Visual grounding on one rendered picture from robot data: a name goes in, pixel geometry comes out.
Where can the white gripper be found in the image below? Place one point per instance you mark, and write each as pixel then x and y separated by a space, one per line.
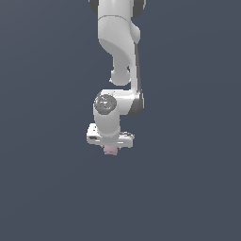
pixel 108 140

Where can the small pink block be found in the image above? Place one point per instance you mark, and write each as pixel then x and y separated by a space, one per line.
pixel 110 151

